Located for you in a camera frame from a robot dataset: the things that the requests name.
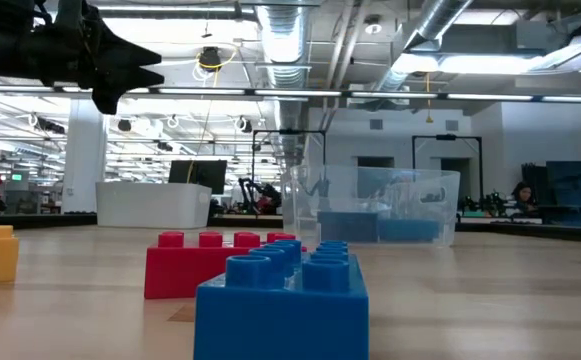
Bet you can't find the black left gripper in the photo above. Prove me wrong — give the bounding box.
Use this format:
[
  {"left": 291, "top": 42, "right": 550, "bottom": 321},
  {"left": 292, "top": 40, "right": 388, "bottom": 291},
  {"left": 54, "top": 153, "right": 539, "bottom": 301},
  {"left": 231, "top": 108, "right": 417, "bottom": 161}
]
[{"left": 44, "top": 0, "right": 165, "bottom": 115}]

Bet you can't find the red toy building block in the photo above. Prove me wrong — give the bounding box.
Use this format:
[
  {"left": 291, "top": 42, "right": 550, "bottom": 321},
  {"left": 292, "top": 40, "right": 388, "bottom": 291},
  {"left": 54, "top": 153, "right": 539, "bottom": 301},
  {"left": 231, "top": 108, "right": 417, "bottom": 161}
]
[{"left": 143, "top": 230, "right": 307, "bottom": 300}]

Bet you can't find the white building column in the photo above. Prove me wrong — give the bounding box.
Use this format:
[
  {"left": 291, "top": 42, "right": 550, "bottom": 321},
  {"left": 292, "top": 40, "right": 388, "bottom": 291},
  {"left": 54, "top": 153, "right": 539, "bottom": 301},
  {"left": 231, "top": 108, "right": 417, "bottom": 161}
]
[{"left": 61, "top": 97, "right": 108, "bottom": 215}]

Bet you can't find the black monitor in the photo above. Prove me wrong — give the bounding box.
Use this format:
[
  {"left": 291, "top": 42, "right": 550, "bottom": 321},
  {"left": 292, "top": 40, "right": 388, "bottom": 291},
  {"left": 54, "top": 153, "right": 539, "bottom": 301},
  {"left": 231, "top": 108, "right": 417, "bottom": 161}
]
[{"left": 168, "top": 159, "right": 228, "bottom": 196}]

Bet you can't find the white plastic bin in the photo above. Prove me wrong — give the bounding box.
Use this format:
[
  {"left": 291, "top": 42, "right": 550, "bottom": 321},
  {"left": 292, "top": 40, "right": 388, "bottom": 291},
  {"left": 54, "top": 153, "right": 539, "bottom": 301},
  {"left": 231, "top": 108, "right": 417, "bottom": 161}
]
[{"left": 95, "top": 181, "right": 213, "bottom": 230}]

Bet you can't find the clear plastic bin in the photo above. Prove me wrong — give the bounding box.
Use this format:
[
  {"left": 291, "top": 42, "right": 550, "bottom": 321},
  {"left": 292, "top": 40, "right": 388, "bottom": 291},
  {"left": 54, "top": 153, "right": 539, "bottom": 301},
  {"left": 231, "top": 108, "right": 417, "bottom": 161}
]
[{"left": 279, "top": 164, "right": 462, "bottom": 249}]

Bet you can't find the person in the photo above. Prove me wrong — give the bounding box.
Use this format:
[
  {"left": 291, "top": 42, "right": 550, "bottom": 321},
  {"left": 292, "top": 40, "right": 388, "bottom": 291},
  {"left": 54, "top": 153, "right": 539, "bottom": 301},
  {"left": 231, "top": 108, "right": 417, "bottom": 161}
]
[{"left": 510, "top": 180, "right": 539, "bottom": 214}]

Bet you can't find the blue cabinet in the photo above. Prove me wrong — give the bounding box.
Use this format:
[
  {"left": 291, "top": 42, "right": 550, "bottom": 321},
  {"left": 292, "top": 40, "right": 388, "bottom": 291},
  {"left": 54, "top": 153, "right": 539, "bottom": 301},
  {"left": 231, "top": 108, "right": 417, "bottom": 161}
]
[{"left": 544, "top": 159, "right": 581, "bottom": 226}]

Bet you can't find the black overhead camera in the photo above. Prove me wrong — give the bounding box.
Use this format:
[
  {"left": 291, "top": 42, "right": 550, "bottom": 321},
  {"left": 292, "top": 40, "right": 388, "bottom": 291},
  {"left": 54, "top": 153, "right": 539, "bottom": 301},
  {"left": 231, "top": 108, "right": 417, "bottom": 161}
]
[{"left": 197, "top": 45, "right": 224, "bottom": 74}]

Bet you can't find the silver ventilation duct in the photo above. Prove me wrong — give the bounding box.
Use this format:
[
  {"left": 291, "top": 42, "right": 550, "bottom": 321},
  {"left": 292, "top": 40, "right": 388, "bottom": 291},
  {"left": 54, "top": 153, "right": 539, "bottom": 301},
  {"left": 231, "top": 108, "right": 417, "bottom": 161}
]
[{"left": 252, "top": 0, "right": 321, "bottom": 166}]

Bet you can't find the yellow hanging cord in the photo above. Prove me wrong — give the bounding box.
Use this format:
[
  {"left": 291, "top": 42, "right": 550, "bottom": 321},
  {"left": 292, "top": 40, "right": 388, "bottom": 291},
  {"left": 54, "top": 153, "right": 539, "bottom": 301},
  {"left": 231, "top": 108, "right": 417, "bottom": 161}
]
[{"left": 423, "top": 72, "right": 434, "bottom": 125}]

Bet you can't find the silver diagonal duct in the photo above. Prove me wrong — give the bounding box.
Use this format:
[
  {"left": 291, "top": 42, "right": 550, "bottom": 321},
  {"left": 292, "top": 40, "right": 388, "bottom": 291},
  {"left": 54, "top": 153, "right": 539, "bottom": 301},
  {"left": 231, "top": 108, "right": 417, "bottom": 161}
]
[{"left": 364, "top": 0, "right": 474, "bottom": 109}]

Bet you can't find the black stand frame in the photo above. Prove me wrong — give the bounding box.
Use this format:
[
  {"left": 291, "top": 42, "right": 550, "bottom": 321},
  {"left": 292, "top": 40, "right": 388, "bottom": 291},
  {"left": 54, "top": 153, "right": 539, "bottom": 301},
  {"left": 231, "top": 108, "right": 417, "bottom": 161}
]
[{"left": 411, "top": 134, "right": 484, "bottom": 201}]

